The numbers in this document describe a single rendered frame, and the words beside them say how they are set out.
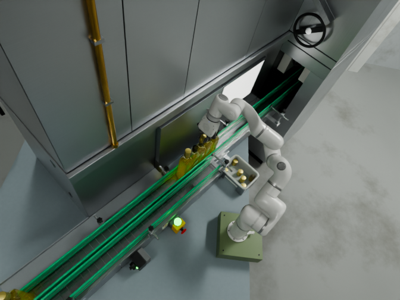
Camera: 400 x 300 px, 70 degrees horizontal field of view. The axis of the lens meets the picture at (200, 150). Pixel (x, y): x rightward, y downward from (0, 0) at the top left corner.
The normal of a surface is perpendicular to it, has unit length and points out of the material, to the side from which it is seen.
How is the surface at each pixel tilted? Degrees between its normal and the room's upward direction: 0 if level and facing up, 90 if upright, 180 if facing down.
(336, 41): 90
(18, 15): 90
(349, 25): 90
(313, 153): 0
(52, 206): 0
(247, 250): 1
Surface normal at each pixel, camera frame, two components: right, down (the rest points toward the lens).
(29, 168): 0.16, -0.53
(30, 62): 0.71, 0.65
